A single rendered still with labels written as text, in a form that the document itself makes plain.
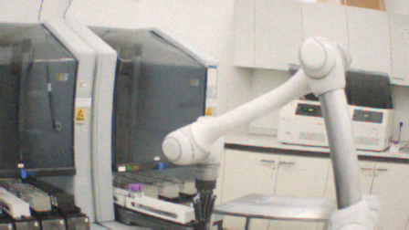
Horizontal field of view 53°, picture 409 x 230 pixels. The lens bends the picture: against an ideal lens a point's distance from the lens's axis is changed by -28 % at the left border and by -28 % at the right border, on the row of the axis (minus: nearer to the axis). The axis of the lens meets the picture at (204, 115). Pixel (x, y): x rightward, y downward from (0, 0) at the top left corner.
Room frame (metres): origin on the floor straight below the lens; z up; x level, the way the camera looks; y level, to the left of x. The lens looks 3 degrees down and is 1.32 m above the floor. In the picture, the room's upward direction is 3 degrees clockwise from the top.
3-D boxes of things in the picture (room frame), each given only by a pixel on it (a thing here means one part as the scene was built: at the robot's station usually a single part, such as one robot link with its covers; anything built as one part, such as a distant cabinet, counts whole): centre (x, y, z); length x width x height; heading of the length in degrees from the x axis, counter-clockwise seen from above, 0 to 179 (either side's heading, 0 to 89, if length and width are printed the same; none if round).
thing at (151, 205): (2.02, 0.15, 0.83); 0.30 x 0.10 x 0.06; 56
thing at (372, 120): (4.07, -1.46, 1.24); 0.62 x 0.56 x 0.69; 146
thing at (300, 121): (4.40, -0.97, 1.22); 0.62 x 0.56 x 0.64; 144
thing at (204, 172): (1.90, -0.02, 1.03); 0.09 x 0.09 x 0.06
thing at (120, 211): (2.09, 0.26, 0.78); 0.73 x 0.14 x 0.09; 56
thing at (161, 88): (2.44, 0.37, 1.28); 0.61 x 0.51 x 0.63; 146
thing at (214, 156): (1.89, -0.01, 1.14); 0.13 x 0.11 x 0.16; 151
